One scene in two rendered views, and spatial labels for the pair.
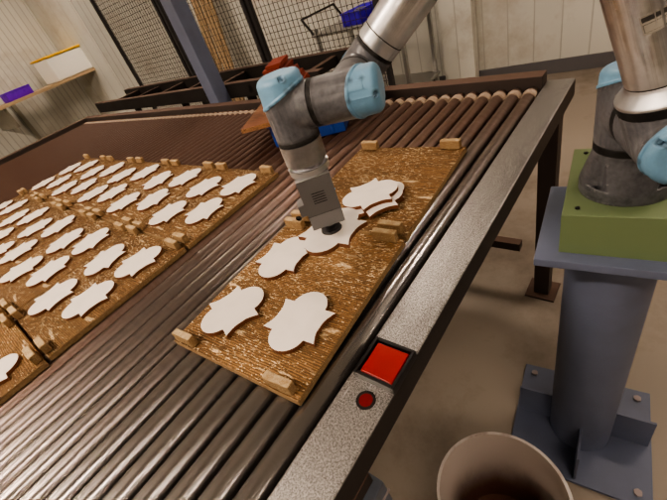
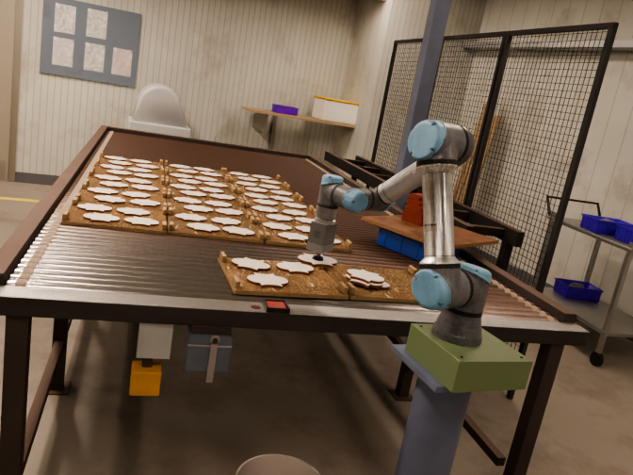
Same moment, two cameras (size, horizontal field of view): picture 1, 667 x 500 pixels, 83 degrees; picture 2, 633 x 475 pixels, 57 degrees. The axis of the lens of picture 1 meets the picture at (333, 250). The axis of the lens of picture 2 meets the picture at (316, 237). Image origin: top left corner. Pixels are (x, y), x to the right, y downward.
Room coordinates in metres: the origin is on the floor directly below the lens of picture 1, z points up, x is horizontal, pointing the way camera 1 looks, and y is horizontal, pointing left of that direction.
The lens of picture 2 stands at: (-1.21, -0.80, 1.61)
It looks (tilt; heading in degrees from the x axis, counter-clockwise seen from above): 14 degrees down; 24
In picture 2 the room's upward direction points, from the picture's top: 10 degrees clockwise
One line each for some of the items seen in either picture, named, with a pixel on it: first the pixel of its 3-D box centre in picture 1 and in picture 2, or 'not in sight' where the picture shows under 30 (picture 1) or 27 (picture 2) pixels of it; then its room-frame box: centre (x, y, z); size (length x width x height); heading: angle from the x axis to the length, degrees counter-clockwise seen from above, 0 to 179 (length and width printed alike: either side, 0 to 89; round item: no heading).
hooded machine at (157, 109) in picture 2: not in sight; (156, 145); (4.14, 3.71, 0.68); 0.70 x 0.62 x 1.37; 138
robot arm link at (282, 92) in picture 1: (289, 107); (331, 190); (0.64, -0.02, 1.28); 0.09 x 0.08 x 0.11; 65
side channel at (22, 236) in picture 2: not in sight; (76, 169); (1.39, 1.98, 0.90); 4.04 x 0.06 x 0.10; 41
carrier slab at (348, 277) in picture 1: (292, 291); (280, 277); (0.63, 0.11, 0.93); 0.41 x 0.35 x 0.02; 134
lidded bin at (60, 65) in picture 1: (63, 64); (334, 110); (5.83, 2.33, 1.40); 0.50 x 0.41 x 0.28; 138
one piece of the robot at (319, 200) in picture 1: (312, 190); (319, 233); (0.65, 0.00, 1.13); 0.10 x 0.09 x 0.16; 86
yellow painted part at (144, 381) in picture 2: not in sight; (148, 355); (0.12, 0.27, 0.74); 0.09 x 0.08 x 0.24; 131
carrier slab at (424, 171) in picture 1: (379, 185); (382, 283); (0.92, -0.19, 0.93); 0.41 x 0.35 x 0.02; 134
